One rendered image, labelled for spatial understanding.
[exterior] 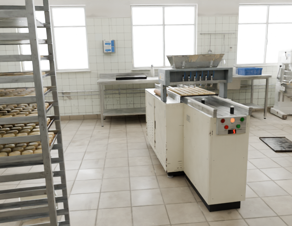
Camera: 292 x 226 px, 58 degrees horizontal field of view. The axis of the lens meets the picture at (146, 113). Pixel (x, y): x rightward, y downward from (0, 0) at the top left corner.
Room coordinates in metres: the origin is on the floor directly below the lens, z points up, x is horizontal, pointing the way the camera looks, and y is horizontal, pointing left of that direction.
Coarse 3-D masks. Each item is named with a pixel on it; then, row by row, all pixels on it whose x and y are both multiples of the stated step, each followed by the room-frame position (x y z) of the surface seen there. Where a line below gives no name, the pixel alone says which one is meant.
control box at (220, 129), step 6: (216, 120) 2.01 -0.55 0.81; (228, 120) 2.00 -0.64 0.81; (216, 126) 2.00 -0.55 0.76; (222, 126) 1.99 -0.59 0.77; (228, 126) 2.00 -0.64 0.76; (234, 126) 2.01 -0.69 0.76; (240, 126) 2.01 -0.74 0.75; (216, 132) 2.00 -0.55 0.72; (222, 132) 1.99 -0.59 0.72; (228, 132) 2.00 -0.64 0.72; (234, 132) 2.00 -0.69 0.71; (240, 132) 2.01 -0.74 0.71
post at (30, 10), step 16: (32, 0) 1.15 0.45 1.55; (32, 16) 1.15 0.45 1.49; (32, 32) 1.15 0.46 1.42; (32, 48) 1.14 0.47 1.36; (32, 64) 1.14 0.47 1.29; (48, 144) 1.16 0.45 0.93; (48, 160) 1.15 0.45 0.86; (48, 176) 1.15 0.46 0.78; (48, 192) 1.14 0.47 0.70; (48, 208) 1.14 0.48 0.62
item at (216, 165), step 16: (192, 112) 2.41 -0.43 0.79; (224, 112) 2.17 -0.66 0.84; (192, 128) 2.41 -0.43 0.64; (208, 128) 2.03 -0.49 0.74; (192, 144) 2.40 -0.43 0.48; (208, 144) 2.03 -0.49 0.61; (224, 144) 2.03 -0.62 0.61; (240, 144) 2.05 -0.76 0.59; (192, 160) 2.40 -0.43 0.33; (208, 160) 2.02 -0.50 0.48; (224, 160) 2.03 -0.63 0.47; (240, 160) 2.05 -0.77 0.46; (192, 176) 2.39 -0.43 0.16; (208, 176) 2.02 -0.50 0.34; (224, 176) 2.03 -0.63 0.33; (240, 176) 2.05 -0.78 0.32; (208, 192) 2.01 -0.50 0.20; (224, 192) 2.03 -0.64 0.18; (240, 192) 2.05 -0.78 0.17; (208, 208) 2.07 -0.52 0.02; (224, 208) 2.06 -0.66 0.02
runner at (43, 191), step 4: (12, 192) 1.14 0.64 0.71; (16, 192) 1.15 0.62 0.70; (20, 192) 1.15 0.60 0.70; (24, 192) 1.15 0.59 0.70; (28, 192) 1.16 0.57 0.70; (32, 192) 1.16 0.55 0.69; (36, 192) 1.16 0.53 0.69; (40, 192) 1.17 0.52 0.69; (44, 192) 1.17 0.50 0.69; (0, 196) 1.13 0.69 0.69; (4, 196) 1.14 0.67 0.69; (8, 196) 1.14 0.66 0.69; (12, 196) 1.14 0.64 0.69; (16, 196) 1.15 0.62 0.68; (20, 196) 1.15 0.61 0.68; (24, 196) 1.15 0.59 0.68; (28, 196) 1.16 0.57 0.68
